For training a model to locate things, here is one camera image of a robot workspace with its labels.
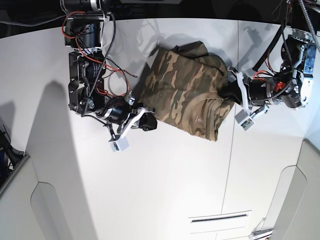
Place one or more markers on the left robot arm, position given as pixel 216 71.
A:
pixel 284 73

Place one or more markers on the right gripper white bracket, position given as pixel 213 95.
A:
pixel 134 116

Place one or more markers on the black equipment left edge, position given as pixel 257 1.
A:
pixel 9 157

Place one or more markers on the camouflage T-shirt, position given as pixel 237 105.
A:
pixel 183 86

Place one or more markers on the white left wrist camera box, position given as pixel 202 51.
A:
pixel 244 120

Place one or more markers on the grey clip bottom right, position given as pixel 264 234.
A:
pixel 262 234

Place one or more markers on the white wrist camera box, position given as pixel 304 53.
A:
pixel 119 145
pixel 244 120

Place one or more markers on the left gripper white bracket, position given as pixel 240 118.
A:
pixel 237 92

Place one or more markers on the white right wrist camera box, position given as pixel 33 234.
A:
pixel 119 145

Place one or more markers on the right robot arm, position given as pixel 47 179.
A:
pixel 89 28

